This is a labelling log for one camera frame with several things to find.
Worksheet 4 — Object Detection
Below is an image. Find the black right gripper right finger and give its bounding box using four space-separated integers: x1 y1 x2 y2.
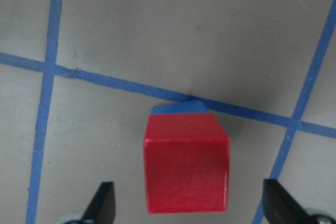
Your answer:
262 178 336 224

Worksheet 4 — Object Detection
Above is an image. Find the red wooden block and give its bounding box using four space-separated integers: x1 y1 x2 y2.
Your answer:
143 113 230 214

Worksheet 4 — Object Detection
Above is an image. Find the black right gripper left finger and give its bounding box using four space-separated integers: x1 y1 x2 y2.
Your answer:
79 182 116 224

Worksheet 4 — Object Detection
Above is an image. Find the blue wooden block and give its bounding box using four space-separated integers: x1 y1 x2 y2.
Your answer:
150 100 208 114

